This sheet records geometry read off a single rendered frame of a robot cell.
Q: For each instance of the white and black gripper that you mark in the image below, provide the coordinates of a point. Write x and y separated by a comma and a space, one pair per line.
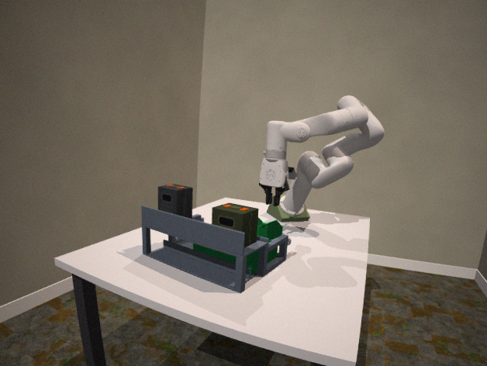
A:
273, 174

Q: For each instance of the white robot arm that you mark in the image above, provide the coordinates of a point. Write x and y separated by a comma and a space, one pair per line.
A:
310, 166

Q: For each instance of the green bin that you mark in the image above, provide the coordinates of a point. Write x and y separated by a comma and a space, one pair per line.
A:
252, 259
270, 230
207, 251

